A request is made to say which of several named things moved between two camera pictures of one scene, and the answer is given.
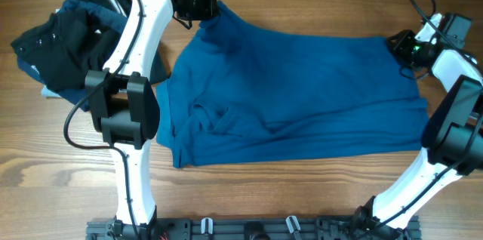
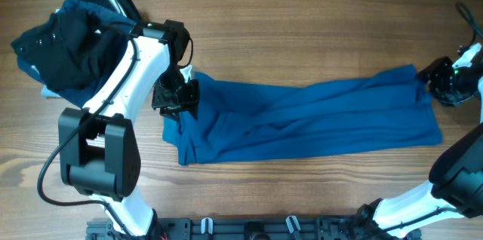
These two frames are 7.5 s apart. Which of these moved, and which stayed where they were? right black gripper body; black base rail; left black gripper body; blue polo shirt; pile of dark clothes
Moved: right black gripper body; blue polo shirt; left black gripper body
Stayed: black base rail; pile of dark clothes
